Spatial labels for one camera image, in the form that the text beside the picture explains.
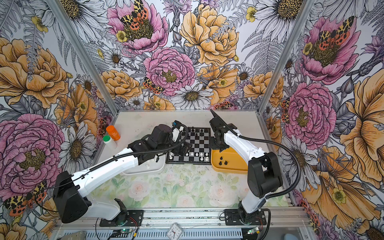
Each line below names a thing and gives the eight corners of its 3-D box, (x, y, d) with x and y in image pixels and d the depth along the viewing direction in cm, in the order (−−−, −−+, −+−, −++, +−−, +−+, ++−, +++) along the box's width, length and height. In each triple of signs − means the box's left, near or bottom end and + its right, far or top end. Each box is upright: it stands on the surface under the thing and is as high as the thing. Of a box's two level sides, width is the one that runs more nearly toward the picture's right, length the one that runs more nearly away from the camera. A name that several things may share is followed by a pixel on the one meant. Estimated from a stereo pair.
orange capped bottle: (106, 132, 110) (100, 123, 103) (112, 128, 112) (107, 119, 105) (115, 141, 104) (109, 133, 97) (121, 137, 107) (116, 129, 100)
